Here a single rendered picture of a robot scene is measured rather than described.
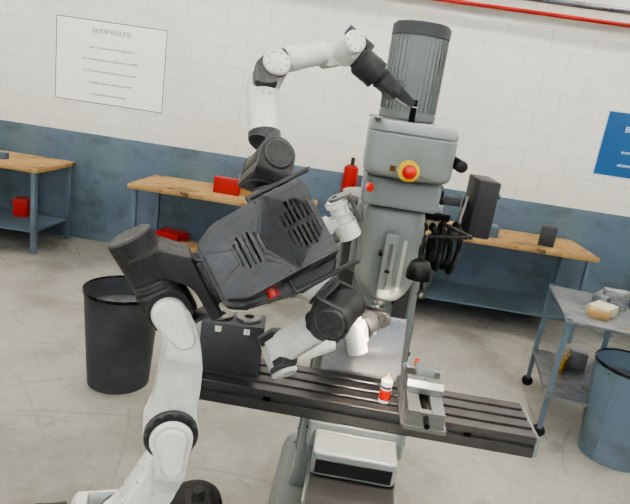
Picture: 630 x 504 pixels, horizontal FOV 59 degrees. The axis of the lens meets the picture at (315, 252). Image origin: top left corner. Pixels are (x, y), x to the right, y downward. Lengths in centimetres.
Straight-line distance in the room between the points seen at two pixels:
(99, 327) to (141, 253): 221
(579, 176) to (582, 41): 132
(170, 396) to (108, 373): 216
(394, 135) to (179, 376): 87
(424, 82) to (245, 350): 111
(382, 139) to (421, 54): 47
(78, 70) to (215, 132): 160
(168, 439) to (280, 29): 507
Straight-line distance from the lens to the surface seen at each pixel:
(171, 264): 139
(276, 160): 145
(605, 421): 399
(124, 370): 368
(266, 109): 156
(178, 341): 144
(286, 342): 152
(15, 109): 715
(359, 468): 195
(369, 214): 179
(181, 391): 155
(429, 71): 201
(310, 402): 198
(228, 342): 202
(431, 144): 162
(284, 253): 129
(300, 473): 276
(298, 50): 168
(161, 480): 166
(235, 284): 132
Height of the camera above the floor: 192
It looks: 15 degrees down
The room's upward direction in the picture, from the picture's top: 8 degrees clockwise
